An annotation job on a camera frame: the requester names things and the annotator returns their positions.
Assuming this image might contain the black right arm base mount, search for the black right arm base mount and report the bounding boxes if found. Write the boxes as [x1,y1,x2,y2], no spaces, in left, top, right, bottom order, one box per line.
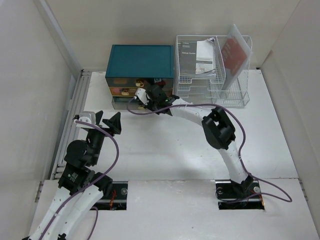
[215,180,265,210]

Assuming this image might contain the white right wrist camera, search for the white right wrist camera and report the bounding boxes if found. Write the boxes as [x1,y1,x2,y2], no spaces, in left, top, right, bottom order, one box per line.
[135,87,149,105]

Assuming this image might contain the white wire file rack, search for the white wire file rack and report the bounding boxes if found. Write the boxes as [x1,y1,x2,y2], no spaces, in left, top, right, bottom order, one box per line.
[172,35,250,108]

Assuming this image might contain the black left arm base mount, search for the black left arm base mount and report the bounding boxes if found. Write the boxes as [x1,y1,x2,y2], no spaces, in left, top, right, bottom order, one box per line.
[93,181,128,211]

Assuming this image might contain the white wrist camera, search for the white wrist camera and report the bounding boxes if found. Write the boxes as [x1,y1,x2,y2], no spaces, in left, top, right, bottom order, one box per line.
[73,111,97,129]
[135,87,149,105]

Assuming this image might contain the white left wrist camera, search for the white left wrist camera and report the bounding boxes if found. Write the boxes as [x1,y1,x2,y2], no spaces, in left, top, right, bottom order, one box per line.
[73,111,97,129]

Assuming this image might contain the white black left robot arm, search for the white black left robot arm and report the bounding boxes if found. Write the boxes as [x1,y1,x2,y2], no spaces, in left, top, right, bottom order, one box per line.
[27,111,122,240]

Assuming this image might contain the teal drawer organizer box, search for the teal drawer organizer box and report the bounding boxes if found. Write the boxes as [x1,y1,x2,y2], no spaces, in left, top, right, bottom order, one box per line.
[105,44,175,110]

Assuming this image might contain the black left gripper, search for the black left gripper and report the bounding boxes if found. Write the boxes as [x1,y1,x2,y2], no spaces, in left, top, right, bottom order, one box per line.
[86,110,120,165]

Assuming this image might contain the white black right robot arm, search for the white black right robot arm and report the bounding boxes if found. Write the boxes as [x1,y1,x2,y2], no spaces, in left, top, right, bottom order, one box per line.
[136,85,253,197]

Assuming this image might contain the clear zip pouch red card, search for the clear zip pouch red card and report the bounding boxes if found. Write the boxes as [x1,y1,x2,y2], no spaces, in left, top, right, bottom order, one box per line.
[221,24,253,91]

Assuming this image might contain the grey setup guide booklet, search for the grey setup guide booklet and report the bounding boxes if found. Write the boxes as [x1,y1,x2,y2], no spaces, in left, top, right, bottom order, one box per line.
[179,38,216,76]

